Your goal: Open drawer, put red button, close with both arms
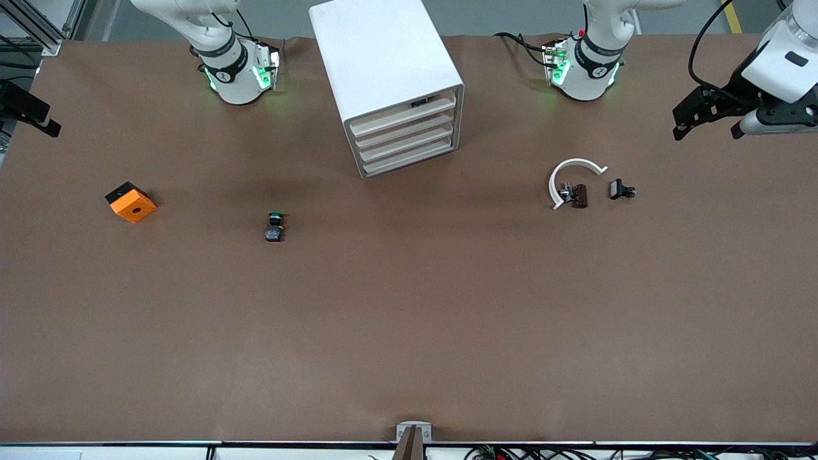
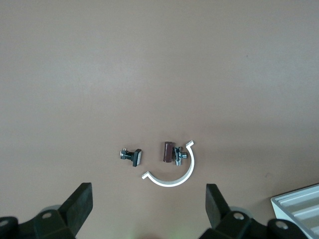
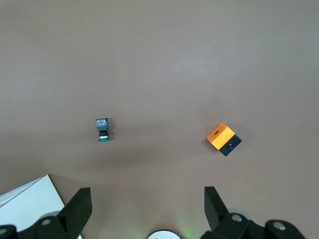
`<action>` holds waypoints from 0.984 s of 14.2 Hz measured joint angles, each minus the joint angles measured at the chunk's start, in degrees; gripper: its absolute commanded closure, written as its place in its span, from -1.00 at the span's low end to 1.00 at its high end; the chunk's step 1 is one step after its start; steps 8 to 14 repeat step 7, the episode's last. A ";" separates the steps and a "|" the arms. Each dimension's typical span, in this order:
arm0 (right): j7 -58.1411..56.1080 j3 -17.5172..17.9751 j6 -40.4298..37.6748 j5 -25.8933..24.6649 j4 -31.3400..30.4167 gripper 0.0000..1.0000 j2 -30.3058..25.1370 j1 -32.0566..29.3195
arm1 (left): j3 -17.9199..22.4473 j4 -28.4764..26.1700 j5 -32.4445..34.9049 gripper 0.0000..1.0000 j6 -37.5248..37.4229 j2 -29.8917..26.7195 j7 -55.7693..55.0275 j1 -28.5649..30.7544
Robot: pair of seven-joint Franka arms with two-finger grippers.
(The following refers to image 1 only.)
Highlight orange button box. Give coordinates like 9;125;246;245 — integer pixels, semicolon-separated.
105;181;158;224

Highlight white curved pipe clamp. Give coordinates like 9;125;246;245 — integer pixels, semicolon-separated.
550;158;608;211

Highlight small black brown component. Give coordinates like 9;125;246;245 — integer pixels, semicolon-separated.
559;182;589;210

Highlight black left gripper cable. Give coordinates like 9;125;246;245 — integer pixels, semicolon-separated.
688;0;736;88

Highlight black arm base cable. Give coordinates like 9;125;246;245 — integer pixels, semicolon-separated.
494;31;549;66

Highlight white table edge rail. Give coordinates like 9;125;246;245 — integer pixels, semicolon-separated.
0;441;818;460

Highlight tangled black cables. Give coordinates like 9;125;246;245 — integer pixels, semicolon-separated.
465;445;818;460

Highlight grey table edge bracket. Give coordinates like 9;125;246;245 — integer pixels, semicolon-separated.
393;421;433;460

